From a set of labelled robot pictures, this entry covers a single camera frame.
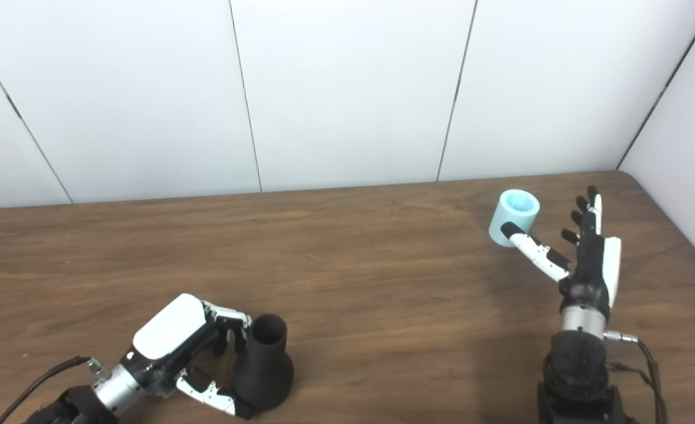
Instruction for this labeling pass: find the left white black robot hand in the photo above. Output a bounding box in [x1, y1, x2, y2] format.
[121, 293, 255, 420]

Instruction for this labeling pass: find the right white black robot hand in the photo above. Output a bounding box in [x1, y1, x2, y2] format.
[501, 186, 622, 323]

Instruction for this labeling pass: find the light blue cylinder cup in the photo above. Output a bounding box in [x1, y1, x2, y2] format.
[488, 189, 541, 248]

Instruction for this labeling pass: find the black nozzle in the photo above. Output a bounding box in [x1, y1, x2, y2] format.
[233, 314, 294, 412]

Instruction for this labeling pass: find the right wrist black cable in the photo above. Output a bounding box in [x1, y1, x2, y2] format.
[604, 331, 669, 424]

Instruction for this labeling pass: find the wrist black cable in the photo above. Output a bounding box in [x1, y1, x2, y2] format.
[0, 355, 107, 424]
[604, 331, 669, 424]

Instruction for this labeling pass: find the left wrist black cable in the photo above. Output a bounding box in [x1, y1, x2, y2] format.
[0, 355, 107, 424]

